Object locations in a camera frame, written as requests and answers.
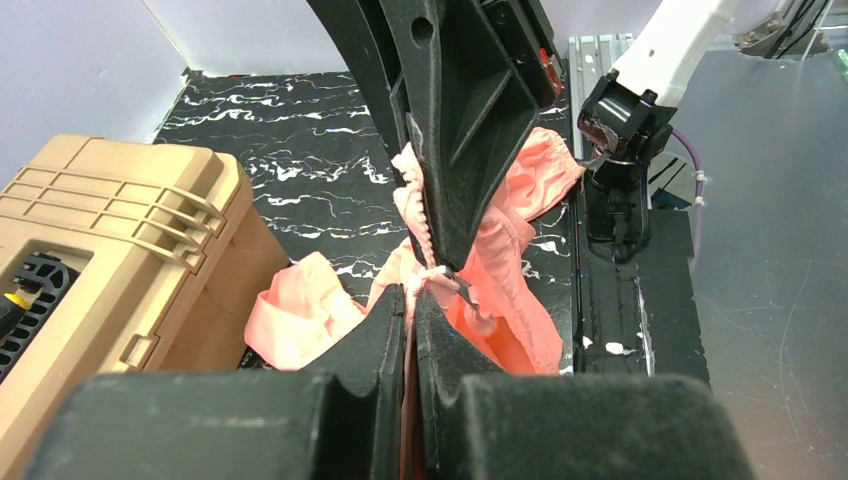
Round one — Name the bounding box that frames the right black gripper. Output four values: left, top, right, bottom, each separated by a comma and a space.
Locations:
309, 0, 564, 271

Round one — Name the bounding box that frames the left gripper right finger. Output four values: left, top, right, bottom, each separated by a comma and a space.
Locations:
414, 293, 754, 479

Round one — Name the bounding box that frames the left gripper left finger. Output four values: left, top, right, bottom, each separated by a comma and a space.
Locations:
26, 286, 405, 479

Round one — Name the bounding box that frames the pink jacket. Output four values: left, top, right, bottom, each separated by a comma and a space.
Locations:
243, 127, 587, 480

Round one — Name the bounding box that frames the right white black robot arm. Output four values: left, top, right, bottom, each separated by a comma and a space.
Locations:
311, 1, 737, 271

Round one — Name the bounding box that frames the tan plastic toolbox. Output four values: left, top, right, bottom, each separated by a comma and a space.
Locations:
1, 134, 289, 479

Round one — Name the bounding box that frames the black yellow screwdriver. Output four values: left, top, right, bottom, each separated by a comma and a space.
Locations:
0, 293, 30, 342

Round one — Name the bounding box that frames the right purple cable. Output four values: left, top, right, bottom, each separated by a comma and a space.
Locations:
670, 127, 708, 266

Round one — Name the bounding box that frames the black toolbox handle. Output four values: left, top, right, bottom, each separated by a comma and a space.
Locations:
1, 252, 80, 382

